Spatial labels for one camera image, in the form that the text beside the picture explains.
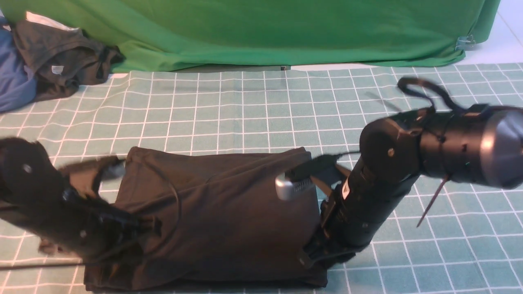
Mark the dark gray long-sleeve shirt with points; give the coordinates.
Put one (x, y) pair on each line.
(221, 221)

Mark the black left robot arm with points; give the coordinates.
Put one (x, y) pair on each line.
(26, 171)

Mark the crumpled dark gray shirt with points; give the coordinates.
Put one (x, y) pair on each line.
(62, 61)

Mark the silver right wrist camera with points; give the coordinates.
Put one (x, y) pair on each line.
(287, 190)

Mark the metal binder clip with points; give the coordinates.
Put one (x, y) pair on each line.
(465, 43)

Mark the green checkered tablecloth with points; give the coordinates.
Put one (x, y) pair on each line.
(469, 243)

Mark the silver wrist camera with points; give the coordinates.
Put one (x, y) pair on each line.
(287, 190)
(113, 171)

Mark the blue garment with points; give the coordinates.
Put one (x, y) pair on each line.
(18, 87)

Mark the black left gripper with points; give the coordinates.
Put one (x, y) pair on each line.
(83, 224)

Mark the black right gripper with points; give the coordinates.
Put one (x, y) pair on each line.
(335, 240)

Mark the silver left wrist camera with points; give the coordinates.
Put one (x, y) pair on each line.
(113, 171)

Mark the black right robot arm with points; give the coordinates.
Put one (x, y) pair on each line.
(482, 146)

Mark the green backdrop cloth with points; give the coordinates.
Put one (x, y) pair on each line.
(167, 35)

